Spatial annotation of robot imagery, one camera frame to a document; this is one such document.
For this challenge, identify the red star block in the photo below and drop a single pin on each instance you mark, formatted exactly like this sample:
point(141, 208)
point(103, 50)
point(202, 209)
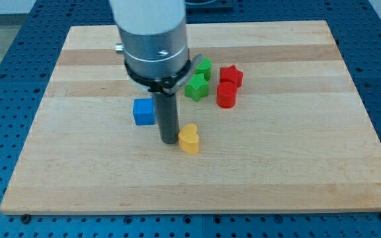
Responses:
point(231, 74)

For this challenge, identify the green star block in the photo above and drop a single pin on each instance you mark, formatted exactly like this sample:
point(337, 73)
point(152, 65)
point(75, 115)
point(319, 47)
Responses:
point(197, 87)

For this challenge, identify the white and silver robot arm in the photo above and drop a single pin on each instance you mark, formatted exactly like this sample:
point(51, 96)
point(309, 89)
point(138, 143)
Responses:
point(154, 42)

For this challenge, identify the black clamp with grey lever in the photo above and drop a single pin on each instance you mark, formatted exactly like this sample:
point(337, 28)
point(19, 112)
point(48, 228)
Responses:
point(152, 76)

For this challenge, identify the yellow heart block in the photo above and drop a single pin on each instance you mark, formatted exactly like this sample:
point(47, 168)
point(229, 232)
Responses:
point(189, 140)

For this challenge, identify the green rounded block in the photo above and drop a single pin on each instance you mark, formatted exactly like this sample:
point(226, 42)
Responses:
point(205, 68)

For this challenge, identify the red cylinder block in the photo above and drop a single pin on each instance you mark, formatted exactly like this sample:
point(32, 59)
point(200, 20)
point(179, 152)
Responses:
point(226, 95)

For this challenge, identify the wooden board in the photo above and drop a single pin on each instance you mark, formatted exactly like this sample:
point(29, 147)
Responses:
point(298, 140)

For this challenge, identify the blue cube block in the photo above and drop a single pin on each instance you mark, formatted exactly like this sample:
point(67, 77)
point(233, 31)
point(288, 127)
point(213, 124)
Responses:
point(143, 112)

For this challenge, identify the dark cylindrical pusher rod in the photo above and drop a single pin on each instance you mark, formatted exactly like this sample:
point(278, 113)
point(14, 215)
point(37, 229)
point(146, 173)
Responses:
point(167, 117)

